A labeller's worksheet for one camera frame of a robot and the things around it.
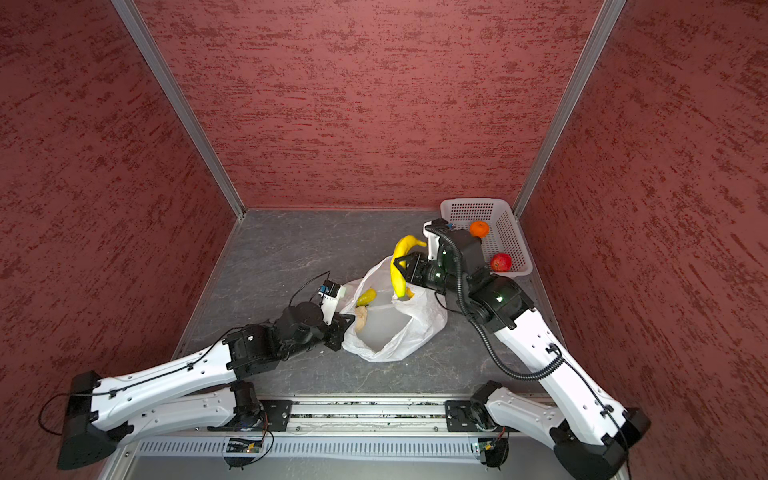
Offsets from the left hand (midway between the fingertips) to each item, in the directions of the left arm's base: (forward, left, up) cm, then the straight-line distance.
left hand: (352, 325), depth 73 cm
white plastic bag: (+6, -5, -17) cm, 19 cm away
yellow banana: (+11, -12, +18) cm, 24 cm away
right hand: (+6, -10, +15) cm, 19 cm away
